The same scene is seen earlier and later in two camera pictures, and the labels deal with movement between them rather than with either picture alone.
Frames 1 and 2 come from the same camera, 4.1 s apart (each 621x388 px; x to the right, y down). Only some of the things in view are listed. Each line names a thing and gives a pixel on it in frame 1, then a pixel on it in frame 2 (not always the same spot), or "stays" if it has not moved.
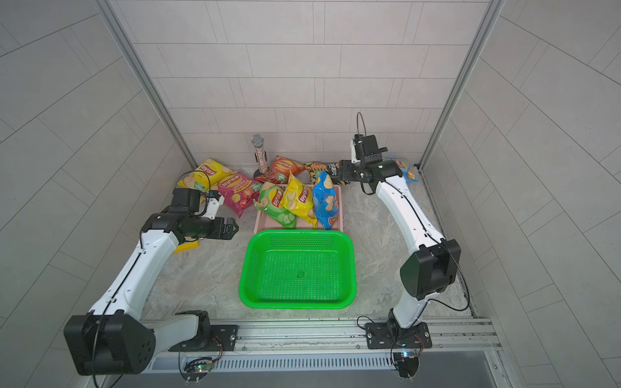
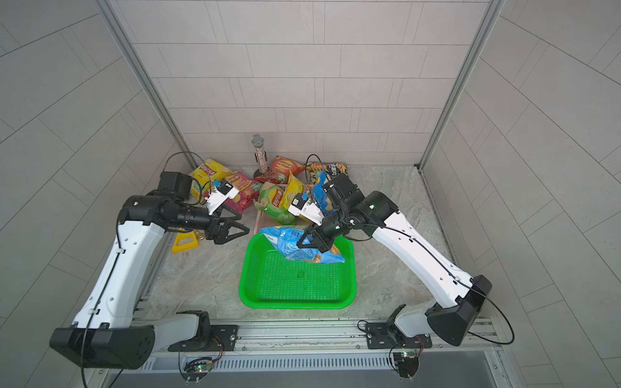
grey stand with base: [260, 156] stays
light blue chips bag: [407, 170] to [287, 238]
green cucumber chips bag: [270, 197] stays
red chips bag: [279, 170] stays
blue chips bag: [325, 199] stays
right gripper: [346, 170] to [322, 238]
